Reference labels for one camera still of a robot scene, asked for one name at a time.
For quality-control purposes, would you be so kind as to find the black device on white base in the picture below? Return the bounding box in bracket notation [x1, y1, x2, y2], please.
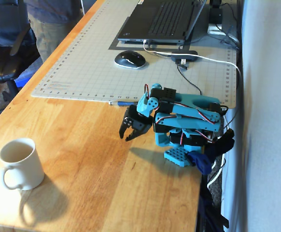
[207, 0, 228, 35]

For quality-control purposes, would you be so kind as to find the dark grey laptop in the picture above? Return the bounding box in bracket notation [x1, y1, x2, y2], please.
[117, 0, 208, 45]

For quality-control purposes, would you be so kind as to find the black clamp handle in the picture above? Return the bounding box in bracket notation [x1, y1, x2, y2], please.
[204, 128, 236, 160]

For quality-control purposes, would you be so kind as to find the long white cable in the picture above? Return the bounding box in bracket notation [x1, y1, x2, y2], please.
[142, 39, 243, 97]

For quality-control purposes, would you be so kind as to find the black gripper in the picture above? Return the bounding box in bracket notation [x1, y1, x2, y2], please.
[119, 104, 155, 142]

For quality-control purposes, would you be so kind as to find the blue table clamp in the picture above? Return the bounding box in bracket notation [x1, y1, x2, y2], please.
[187, 151, 216, 176]

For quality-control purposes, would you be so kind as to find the short white cable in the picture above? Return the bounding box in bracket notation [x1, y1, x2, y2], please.
[206, 153, 227, 189]

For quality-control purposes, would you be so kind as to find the thin black cable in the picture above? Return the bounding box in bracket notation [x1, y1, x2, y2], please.
[176, 63, 203, 96]

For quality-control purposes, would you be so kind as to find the person in khaki trousers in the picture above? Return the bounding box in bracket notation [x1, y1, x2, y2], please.
[24, 0, 84, 64]

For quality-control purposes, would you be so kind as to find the white ceramic mug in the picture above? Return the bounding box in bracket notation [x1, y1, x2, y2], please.
[0, 137, 45, 191]

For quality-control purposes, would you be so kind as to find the black computer mouse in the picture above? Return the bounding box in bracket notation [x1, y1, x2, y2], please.
[113, 50, 147, 70]

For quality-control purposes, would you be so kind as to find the blue pen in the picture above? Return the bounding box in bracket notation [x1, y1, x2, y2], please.
[108, 101, 139, 107]

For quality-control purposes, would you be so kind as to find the black office chair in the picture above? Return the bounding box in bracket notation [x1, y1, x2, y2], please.
[0, 0, 41, 121]

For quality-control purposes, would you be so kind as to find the black usb hub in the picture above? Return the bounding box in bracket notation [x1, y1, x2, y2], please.
[170, 50, 199, 63]

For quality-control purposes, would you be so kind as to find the grey gridded cutting mat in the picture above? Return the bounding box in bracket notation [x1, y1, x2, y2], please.
[31, 0, 238, 109]

